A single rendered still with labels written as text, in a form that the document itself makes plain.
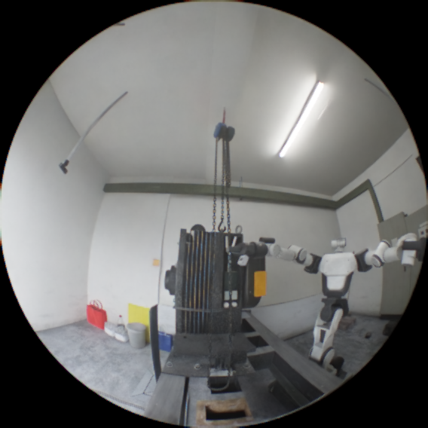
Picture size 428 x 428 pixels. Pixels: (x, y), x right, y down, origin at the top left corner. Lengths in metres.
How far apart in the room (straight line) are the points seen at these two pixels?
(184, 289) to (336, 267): 1.01
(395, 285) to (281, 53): 3.34
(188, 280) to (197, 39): 1.88
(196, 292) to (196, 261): 0.20
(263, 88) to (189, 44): 0.82
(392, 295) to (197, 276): 3.05
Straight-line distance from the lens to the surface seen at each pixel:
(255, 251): 0.70
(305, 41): 1.69
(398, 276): 3.02
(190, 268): 0.91
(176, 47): 1.55
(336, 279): 1.08
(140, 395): 1.71
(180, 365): 1.08
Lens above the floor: 1.38
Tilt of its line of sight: 21 degrees up
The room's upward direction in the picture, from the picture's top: 2 degrees clockwise
